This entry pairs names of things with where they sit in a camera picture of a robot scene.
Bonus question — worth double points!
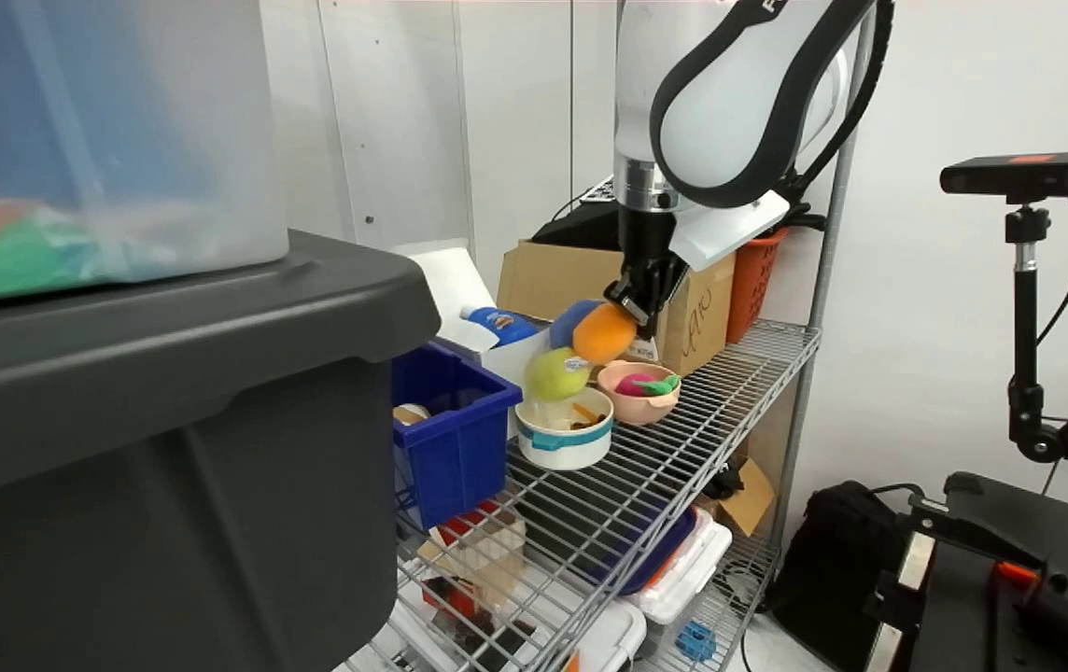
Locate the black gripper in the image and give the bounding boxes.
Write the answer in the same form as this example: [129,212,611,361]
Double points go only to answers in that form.
[606,200,695,344]

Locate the orange fruit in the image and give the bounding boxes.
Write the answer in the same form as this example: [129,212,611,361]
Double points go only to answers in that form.
[543,296,644,374]

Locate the purple toy with green leaves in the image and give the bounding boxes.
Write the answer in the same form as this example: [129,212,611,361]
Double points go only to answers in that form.
[610,367,681,402]

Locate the yellow-green tennis ball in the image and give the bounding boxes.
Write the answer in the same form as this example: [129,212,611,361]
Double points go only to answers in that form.
[524,344,595,408]

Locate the pink plastic bowl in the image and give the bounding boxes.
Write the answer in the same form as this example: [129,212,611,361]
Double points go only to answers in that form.
[595,356,686,433]

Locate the white bowl with teal rim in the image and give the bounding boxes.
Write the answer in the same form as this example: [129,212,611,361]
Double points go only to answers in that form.
[512,383,620,473]

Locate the white plastic storage container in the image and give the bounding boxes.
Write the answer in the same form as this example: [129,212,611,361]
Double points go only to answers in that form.
[549,596,651,672]
[625,502,734,629]

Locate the brown cardboard box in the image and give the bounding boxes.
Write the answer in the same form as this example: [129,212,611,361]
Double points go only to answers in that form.
[494,240,739,377]

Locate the orange bucket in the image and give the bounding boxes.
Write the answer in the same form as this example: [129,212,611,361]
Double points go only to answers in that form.
[717,227,790,347]

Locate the white box with blue label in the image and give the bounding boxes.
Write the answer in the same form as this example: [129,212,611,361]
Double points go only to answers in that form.
[438,301,555,392]

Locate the small open cardboard box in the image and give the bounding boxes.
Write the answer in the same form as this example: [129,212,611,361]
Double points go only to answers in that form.
[695,455,779,542]

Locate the blue plastic bin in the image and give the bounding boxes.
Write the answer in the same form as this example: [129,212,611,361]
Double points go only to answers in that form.
[387,338,528,535]

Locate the dark blue plate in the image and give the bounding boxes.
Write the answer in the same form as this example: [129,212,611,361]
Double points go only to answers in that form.
[581,499,703,596]

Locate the beige tape roll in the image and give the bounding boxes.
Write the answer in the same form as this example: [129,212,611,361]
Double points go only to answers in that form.
[387,394,438,433]

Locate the clear box with red items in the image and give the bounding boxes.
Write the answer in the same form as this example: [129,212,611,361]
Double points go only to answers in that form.
[412,499,534,626]

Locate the black backpack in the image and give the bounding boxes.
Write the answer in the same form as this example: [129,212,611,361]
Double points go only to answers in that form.
[764,476,906,672]

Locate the blue tape roll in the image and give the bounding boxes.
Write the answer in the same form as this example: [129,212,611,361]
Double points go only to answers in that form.
[670,616,722,667]

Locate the dark grey storage bin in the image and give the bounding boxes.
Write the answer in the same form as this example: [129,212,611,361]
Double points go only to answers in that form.
[0,227,443,672]

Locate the orange black bar clamp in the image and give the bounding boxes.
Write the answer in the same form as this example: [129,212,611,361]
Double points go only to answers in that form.
[988,557,1068,667]

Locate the clear plastic tub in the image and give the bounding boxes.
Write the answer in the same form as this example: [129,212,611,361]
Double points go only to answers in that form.
[0,0,291,315]

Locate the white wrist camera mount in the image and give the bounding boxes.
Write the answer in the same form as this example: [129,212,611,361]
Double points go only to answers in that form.
[663,185,797,272]

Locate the metal wire shelf rack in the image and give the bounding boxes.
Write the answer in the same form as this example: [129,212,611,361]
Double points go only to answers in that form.
[339,0,886,672]

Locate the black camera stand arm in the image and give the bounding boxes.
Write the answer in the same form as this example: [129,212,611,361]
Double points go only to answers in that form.
[998,196,1068,468]

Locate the black camera with orange mark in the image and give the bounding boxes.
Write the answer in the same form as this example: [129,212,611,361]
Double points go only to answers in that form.
[937,145,1068,206]

